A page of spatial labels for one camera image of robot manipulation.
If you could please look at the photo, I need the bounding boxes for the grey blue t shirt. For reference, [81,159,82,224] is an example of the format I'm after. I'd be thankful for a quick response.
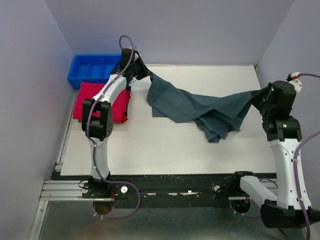
[146,73,252,143]

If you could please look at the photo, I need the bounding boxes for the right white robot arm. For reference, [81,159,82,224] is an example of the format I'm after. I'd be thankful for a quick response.
[230,78,320,229]

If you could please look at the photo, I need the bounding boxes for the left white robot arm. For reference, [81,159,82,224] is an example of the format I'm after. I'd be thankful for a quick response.
[81,48,151,198]

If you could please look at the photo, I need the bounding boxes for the blue plastic divided bin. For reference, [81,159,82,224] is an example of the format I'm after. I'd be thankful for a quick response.
[67,54,121,89]

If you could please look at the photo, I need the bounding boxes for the folded magenta t shirt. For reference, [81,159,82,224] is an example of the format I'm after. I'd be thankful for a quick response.
[72,81,128,123]

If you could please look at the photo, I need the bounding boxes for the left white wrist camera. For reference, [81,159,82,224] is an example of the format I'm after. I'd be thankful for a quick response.
[133,50,140,61]

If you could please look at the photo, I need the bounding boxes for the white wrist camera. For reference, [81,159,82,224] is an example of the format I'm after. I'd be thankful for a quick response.
[286,72,303,94]
[133,50,140,61]

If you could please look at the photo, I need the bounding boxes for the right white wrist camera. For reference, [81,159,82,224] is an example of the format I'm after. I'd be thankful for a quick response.
[286,72,303,94]

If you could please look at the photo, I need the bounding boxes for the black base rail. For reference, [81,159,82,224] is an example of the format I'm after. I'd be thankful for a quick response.
[78,172,250,209]

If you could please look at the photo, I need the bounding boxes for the aluminium extrusion frame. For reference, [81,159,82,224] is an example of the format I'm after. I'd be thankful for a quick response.
[28,91,82,240]

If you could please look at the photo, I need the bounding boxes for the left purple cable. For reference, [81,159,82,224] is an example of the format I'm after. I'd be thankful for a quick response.
[86,35,142,221]

